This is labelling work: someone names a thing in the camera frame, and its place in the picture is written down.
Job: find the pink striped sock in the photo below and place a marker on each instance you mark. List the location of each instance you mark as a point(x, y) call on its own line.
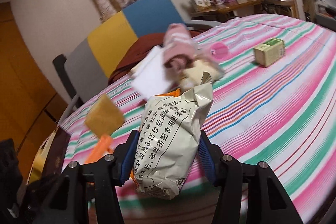
point(178, 43)

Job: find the clear bread packet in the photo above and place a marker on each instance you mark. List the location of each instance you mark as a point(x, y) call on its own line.
point(202, 70)

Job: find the orange plastic rack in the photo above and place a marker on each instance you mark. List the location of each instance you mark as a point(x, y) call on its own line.
point(101, 148)

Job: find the white printed snack bag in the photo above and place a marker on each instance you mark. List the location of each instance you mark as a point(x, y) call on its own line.
point(173, 140)

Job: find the gold-lined dark red box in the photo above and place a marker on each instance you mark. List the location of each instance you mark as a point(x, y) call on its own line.
point(59, 150)

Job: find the cream cardboard box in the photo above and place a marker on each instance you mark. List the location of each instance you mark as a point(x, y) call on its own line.
point(151, 74)
point(270, 54)

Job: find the yellow-brown square sponge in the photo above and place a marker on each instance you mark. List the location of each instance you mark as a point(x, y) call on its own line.
point(103, 116)

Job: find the wooden desk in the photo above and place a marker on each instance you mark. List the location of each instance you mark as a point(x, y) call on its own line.
point(236, 6)

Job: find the grey yellow blue chair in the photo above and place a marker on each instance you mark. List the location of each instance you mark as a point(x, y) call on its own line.
point(110, 43)

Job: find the red-brown jacket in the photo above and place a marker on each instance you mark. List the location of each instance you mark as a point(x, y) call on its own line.
point(131, 53)

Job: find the pink green striped blanket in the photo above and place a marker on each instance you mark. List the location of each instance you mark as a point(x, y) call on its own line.
point(262, 113)

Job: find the pink round lid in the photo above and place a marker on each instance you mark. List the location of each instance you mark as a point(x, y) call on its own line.
point(219, 50)

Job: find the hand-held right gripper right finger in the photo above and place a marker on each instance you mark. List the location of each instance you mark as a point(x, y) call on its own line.
point(207, 161)

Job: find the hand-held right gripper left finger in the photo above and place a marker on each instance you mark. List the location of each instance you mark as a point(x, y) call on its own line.
point(128, 161)

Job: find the wooden wardrobe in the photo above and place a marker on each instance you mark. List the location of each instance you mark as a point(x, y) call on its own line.
point(23, 69)

